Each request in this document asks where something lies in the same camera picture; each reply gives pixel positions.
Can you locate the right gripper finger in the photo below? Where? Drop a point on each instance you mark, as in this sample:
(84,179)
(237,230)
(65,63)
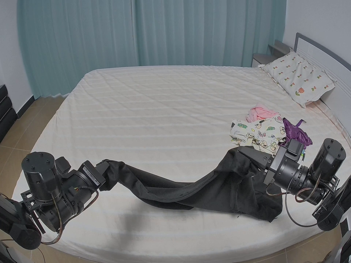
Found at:
(257,156)

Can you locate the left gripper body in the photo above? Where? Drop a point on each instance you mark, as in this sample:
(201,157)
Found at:
(79,186)

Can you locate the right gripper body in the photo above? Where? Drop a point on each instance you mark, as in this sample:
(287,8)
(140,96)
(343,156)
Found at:
(288,174)

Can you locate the black garment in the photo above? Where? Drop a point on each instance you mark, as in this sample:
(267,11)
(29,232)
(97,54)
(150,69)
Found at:
(219,190)

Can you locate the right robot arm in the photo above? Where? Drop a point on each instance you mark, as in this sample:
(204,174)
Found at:
(329,157)

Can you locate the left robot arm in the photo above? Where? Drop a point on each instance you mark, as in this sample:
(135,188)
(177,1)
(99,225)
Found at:
(38,179)

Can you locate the bed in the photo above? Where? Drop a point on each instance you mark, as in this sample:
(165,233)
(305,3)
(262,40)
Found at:
(164,114)

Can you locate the white printed garment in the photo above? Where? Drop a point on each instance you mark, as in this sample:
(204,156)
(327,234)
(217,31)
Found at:
(260,136)

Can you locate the purple garment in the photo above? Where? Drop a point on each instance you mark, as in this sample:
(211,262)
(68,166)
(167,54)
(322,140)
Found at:
(294,133)

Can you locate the pink garment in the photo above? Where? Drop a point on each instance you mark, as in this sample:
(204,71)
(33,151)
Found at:
(260,112)

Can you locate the white printed pillow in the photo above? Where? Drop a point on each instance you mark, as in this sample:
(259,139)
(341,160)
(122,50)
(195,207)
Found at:
(299,75)

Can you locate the grey bedside table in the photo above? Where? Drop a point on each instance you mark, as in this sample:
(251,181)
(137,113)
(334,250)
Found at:
(260,57)

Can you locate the black chest of drawers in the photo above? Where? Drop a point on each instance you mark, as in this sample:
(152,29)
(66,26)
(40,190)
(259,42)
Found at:
(7,111)

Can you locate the blue-green curtain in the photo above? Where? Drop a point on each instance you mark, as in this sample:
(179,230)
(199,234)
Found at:
(208,23)
(76,37)

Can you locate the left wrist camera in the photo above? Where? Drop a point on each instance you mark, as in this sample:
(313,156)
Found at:
(94,175)

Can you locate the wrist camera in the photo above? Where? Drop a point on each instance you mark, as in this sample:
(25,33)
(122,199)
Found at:
(94,175)
(295,148)

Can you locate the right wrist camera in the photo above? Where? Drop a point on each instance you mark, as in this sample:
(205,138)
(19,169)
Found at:
(295,148)

